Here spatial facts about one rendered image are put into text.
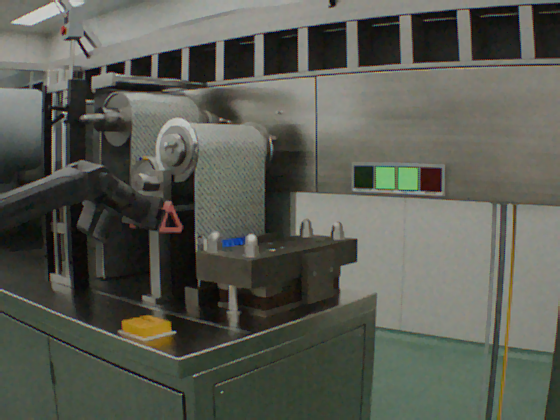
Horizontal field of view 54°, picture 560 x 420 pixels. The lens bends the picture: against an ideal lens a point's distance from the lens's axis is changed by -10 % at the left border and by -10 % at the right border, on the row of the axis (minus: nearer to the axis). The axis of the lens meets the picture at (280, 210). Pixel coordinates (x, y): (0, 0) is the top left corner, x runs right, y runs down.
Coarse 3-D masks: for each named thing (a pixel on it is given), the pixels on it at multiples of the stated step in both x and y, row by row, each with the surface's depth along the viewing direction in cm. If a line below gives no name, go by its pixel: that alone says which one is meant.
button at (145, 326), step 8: (128, 320) 113; (136, 320) 113; (144, 320) 113; (152, 320) 113; (160, 320) 114; (128, 328) 111; (136, 328) 110; (144, 328) 109; (152, 328) 110; (160, 328) 112; (168, 328) 113; (144, 336) 109; (152, 336) 110
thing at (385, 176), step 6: (378, 168) 142; (384, 168) 141; (390, 168) 140; (378, 174) 142; (384, 174) 141; (390, 174) 140; (378, 180) 143; (384, 180) 142; (390, 180) 141; (378, 186) 143; (384, 186) 142; (390, 186) 141
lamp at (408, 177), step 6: (402, 168) 138; (408, 168) 137; (414, 168) 136; (402, 174) 138; (408, 174) 137; (414, 174) 136; (402, 180) 139; (408, 180) 138; (414, 180) 137; (402, 186) 139; (408, 186) 138; (414, 186) 137
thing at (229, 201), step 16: (208, 176) 138; (224, 176) 142; (240, 176) 147; (256, 176) 151; (208, 192) 138; (224, 192) 143; (240, 192) 147; (256, 192) 151; (208, 208) 139; (224, 208) 143; (240, 208) 147; (256, 208) 152; (208, 224) 139; (224, 224) 143; (240, 224) 147; (256, 224) 152
